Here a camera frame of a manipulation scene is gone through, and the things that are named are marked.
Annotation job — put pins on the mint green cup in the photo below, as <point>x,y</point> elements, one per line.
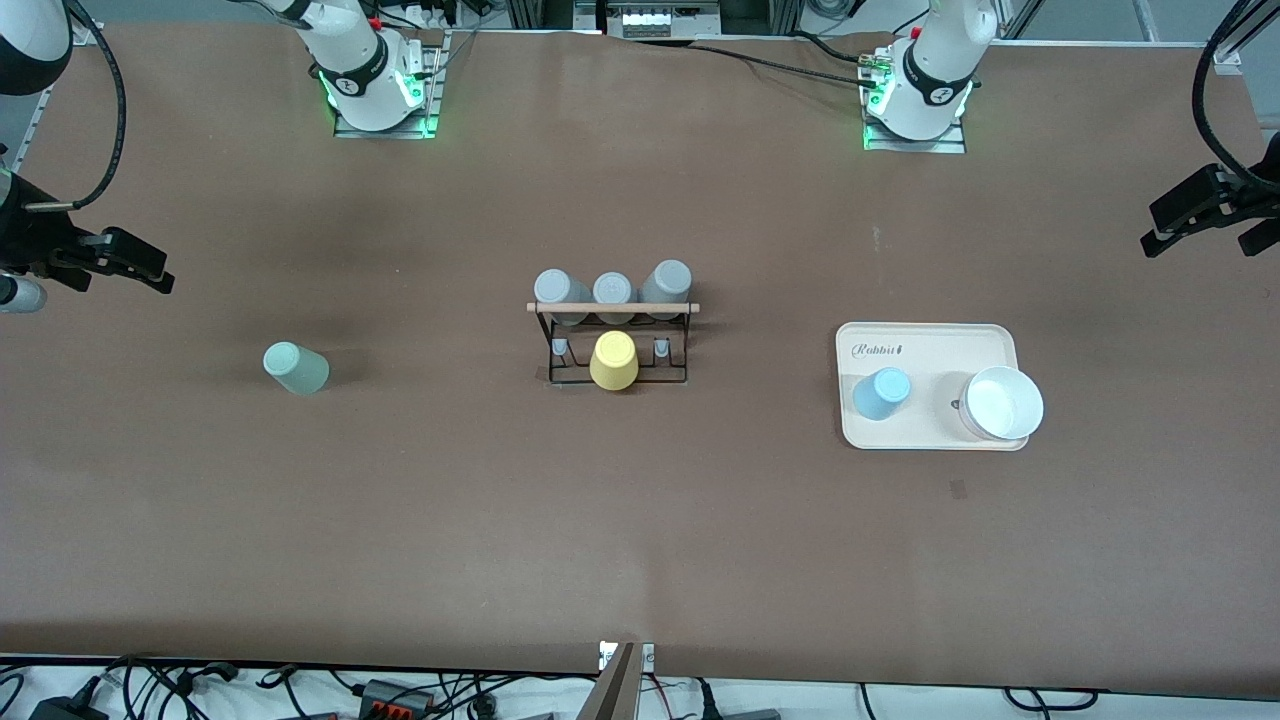
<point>296,368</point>

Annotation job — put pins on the grey cup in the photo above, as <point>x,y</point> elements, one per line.
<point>612,288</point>
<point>668,282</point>
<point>555,288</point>

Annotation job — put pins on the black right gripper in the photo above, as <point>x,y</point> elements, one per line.
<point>30,238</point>

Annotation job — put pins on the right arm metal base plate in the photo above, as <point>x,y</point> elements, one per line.
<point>385,133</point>

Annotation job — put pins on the light blue cup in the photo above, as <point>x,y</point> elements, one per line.
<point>881,393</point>

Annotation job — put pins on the black box with red terminals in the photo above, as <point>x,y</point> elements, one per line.
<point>395,700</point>

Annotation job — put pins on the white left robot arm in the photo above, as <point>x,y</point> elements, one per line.
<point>935,60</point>

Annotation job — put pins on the metal table corner bracket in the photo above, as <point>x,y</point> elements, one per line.
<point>1228,55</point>
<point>88,35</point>

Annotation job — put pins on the yellow cup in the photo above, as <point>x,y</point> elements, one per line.
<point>614,362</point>

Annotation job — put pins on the beige rabbit tray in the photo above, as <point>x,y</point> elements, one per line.
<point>920,345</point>

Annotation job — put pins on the white power strip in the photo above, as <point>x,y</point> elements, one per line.
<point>650,20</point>

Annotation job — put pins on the white bowl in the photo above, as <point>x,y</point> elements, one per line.
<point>1002,403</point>

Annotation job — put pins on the black power adapter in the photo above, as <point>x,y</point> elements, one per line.
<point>65,710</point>

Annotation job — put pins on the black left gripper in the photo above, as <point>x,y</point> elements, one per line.
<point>1262,196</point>

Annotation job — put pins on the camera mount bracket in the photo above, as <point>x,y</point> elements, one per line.
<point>615,690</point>

